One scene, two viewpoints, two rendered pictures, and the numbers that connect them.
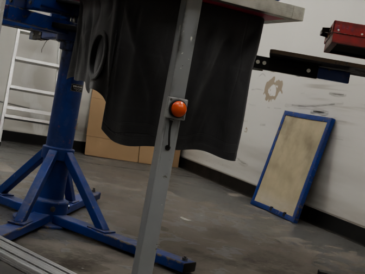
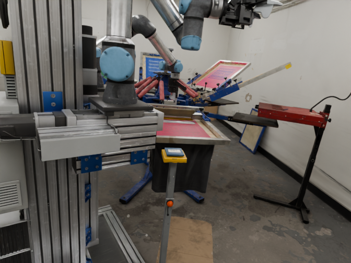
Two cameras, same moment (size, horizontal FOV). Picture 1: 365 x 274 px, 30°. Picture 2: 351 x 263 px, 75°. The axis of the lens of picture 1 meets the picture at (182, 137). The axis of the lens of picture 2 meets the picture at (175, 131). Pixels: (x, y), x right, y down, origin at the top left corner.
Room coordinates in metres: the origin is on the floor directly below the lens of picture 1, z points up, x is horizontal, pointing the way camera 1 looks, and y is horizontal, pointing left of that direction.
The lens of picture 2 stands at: (0.45, -0.20, 1.45)
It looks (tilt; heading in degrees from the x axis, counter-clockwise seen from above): 17 degrees down; 12
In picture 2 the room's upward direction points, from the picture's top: 6 degrees clockwise
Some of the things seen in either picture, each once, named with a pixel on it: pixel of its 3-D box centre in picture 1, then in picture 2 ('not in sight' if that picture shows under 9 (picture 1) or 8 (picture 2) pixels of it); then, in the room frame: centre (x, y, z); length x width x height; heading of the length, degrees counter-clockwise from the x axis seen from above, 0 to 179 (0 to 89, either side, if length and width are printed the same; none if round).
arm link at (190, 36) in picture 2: not in sight; (190, 35); (1.37, -0.03, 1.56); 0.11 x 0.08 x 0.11; 22
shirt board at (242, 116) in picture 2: (222, 54); (215, 115); (3.08, -0.11, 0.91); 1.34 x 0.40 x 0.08; 83
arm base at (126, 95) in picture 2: not in sight; (120, 90); (1.38, 0.26, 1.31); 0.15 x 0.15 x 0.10
